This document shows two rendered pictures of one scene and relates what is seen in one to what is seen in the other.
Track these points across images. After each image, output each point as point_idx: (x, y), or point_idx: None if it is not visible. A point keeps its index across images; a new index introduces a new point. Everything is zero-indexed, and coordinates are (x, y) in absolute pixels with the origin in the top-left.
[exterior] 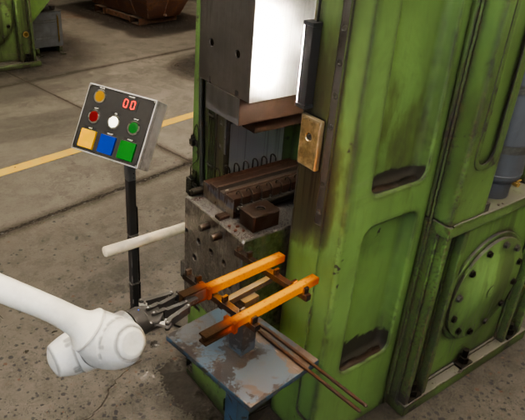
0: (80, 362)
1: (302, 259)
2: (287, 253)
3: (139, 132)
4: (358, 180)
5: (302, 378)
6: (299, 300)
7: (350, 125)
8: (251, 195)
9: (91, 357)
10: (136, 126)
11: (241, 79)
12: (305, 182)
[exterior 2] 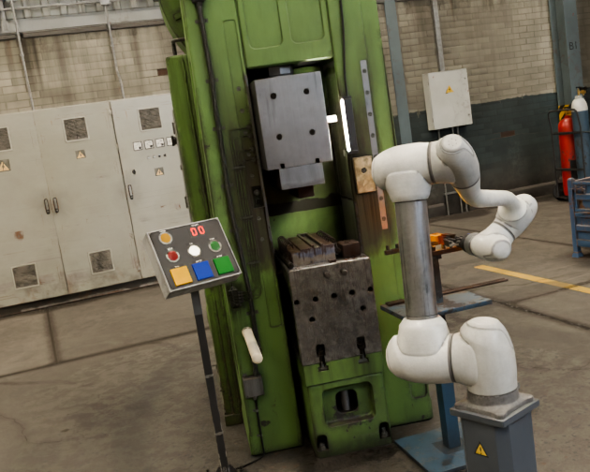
0: (509, 240)
1: (380, 264)
2: None
3: (222, 246)
4: None
5: None
6: (387, 299)
7: (389, 147)
8: (332, 240)
9: (528, 215)
10: (216, 243)
11: (320, 147)
12: (365, 206)
